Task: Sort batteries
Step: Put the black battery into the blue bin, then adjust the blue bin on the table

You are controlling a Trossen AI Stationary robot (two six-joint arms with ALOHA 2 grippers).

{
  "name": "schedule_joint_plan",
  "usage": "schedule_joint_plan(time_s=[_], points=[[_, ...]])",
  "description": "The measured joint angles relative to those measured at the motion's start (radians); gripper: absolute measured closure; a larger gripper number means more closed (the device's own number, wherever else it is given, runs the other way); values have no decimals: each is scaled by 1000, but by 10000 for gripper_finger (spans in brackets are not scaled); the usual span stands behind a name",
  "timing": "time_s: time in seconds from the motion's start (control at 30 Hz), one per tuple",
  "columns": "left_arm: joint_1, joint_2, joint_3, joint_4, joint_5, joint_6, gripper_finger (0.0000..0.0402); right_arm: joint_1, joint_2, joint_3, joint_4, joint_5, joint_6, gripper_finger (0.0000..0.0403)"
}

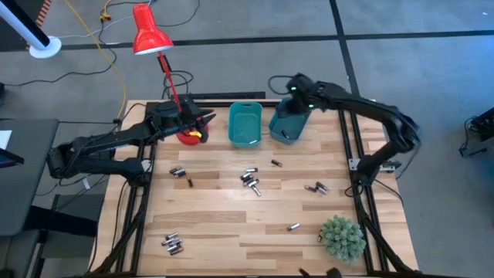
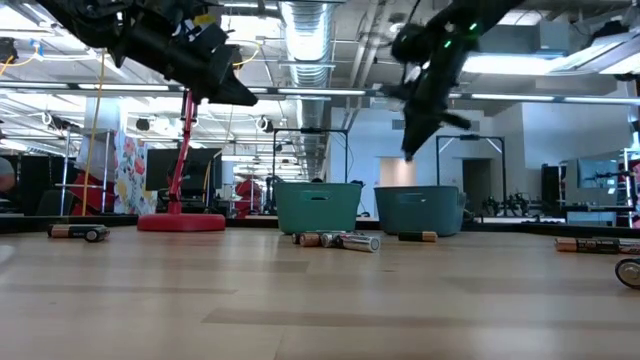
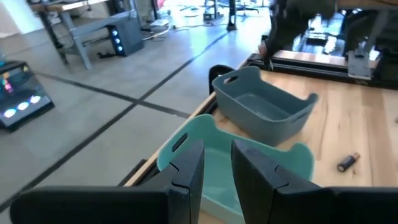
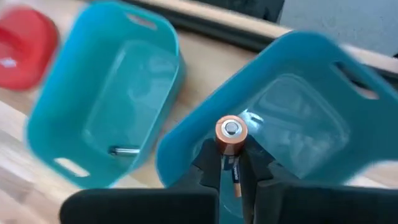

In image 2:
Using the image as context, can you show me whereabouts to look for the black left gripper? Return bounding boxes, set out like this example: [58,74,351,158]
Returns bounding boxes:
[109,9,259,107]

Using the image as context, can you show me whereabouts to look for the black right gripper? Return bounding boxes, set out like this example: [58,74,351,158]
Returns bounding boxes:
[382,74,474,162]

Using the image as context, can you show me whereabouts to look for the teal green plastic bin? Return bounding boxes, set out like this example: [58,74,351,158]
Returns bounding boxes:
[273,181,363,235]

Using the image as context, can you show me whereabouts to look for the blue grey plastic bin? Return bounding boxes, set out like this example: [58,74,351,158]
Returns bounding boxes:
[373,185,467,238]

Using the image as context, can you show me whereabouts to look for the black computer monitor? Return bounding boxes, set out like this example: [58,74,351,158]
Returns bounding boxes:
[145,147,224,194]

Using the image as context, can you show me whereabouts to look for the black background robot arms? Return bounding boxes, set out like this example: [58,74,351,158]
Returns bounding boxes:
[480,192,542,219]

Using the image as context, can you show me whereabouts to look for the floral patterned banner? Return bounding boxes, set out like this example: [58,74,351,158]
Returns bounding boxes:
[113,130,159,216]

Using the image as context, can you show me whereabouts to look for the black cabinet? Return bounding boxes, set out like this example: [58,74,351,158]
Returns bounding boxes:
[540,163,562,206]

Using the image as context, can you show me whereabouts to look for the red angled board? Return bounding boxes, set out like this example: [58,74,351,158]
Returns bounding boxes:
[68,171,117,217]

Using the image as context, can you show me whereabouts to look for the silver metal stand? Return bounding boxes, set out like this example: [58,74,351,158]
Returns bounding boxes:
[53,128,112,217]

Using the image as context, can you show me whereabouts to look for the light blue box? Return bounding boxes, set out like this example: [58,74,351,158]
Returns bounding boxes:
[566,210,617,227]

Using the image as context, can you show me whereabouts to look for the dark grey chair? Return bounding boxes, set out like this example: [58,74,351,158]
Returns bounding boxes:
[37,189,76,217]

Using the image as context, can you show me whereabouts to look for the metal shelving rack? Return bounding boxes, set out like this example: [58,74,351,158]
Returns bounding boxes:
[621,147,640,229]

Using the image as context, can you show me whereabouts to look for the black metal frame stand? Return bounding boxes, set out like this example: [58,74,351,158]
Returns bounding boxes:
[271,127,350,184]
[435,134,506,201]

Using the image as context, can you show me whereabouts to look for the silver ribbed ceiling air duct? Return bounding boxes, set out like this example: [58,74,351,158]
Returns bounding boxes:
[278,0,337,169]

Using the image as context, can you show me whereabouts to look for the black overhead frame bar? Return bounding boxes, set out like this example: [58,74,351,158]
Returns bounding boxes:
[0,81,640,107]

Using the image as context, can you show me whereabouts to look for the red camera stand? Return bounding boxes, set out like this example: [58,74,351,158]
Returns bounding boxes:
[137,89,226,233]

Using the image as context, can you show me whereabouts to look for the grey wall monitor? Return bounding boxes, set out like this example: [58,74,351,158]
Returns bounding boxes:
[577,158,621,190]

